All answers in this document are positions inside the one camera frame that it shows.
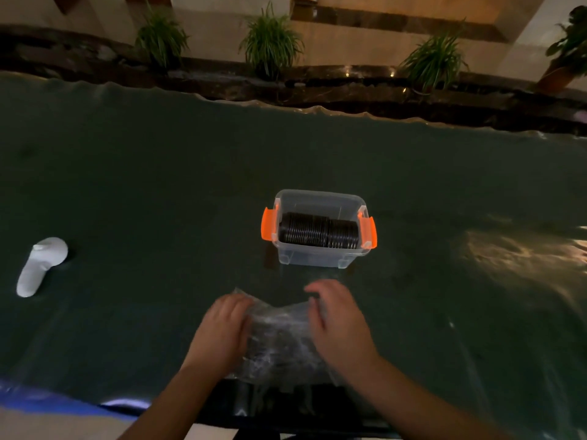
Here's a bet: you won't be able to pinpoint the person's left hand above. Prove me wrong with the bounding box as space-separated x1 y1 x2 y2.
183 293 256 378

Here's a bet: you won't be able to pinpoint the dark stone ledge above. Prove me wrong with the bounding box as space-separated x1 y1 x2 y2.
0 25 587 135

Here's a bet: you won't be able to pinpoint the green grass-like potted plant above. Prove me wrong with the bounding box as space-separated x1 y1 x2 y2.
238 1 305 80
134 2 191 71
400 23 469 96

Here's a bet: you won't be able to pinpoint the clear storage box orange latches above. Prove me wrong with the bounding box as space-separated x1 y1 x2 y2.
261 189 378 270

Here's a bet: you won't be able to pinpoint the broad-leaf plant in brown pot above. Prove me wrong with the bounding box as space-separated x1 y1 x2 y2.
534 5 587 94

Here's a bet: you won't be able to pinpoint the dark green table cover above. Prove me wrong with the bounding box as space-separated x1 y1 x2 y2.
0 71 587 440

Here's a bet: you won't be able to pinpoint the person's left forearm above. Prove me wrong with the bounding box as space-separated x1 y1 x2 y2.
117 362 230 440

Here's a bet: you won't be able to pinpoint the clear plastic bag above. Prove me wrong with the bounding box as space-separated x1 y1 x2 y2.
227 288 345 387

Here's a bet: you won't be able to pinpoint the person's right forearm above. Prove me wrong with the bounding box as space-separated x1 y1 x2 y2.
351 355 514 440

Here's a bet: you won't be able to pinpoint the row of black discs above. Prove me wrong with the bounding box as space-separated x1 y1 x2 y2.
278 212 360 250

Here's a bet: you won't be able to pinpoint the white handheld controller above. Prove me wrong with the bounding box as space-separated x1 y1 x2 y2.
17 237 69 299

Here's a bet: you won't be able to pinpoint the person's right hand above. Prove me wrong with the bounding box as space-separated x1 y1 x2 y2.
304 279 381 385

